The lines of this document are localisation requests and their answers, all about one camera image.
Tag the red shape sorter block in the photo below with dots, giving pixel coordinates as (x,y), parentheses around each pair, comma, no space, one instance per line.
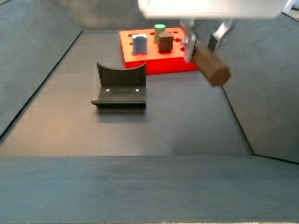
(158,63)

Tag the dark brown pentagon peg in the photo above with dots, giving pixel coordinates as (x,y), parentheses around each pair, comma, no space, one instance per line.
(165,42)

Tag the black curved holder stand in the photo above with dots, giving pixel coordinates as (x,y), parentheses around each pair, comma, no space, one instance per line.
(121,86)

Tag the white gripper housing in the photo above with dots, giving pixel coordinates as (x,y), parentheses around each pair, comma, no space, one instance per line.
(206,9)

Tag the green cylinder peg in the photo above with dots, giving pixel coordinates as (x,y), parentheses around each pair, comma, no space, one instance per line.
(157,30)

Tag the blue arch shaped peg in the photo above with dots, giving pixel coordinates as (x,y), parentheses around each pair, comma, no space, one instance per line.
(138,44)

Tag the brown hexagon prism peg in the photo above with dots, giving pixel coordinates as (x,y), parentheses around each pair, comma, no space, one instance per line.
(210,65)

